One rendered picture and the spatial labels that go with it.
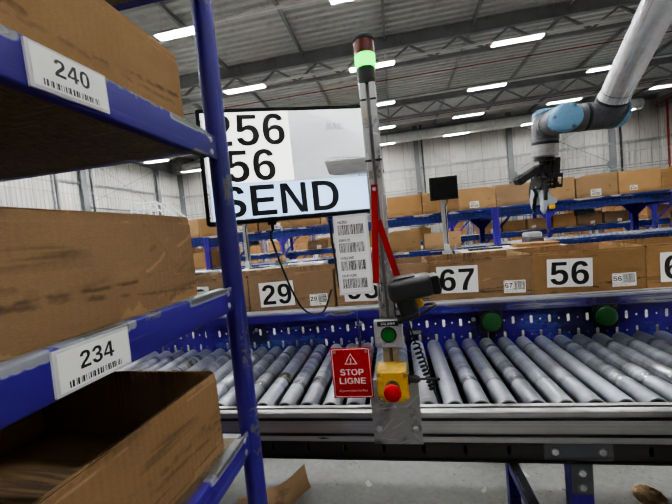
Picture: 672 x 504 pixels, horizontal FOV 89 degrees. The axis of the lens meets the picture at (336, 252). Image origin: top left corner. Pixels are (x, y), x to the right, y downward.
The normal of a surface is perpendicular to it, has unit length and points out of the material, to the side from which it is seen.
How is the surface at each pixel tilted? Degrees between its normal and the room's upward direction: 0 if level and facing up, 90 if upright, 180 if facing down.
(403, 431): 90
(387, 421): 90
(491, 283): 91
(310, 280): 90
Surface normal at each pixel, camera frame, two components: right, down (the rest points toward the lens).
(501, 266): -0.16, 0.07
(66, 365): 0.98, -0.08
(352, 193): 0.17, -0.04
